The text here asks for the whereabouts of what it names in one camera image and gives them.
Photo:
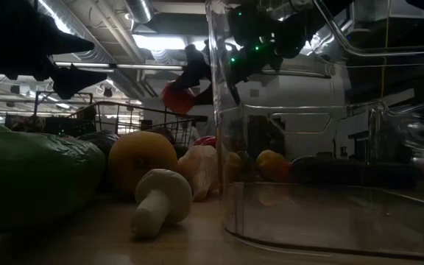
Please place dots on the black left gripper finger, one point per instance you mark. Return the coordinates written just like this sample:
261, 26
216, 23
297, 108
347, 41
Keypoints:
72, 81
70, 45

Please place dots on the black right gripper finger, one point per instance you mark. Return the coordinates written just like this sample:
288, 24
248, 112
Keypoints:
195, 70
205, 97

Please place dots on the orange bell pepper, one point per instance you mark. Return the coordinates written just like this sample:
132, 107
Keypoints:
138, 158

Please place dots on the clear plastic bin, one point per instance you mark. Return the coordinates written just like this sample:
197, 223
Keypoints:
307, 221

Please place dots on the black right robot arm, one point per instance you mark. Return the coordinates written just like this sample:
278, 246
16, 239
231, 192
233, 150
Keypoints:
289, 38

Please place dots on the bright ceiling light panel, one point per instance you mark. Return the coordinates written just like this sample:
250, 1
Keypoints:
160, 42
200, 46

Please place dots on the long horizontal overhead bar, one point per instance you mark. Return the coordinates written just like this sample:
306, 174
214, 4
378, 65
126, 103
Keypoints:
142, 67

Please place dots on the patterned panel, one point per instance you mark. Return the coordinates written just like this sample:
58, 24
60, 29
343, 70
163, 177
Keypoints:
24, 124

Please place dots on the dark purple round vegetable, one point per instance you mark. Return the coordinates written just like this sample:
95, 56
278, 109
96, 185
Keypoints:
99, 141

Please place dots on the white garlic bulb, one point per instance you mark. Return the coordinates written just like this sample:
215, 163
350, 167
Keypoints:
201, 169

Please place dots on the small orange-red tomato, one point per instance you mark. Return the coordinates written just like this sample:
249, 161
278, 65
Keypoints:
271, 165

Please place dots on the white mushroom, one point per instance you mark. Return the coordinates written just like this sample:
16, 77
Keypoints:
164, 187

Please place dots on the large grey spiral duct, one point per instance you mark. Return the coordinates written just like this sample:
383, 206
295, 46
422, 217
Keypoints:
87, 55

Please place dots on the black metal frame stand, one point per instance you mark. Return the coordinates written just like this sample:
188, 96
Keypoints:
42, 94

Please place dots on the shiny corrugated air duct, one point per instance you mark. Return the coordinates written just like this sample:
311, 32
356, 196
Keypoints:
139, 10

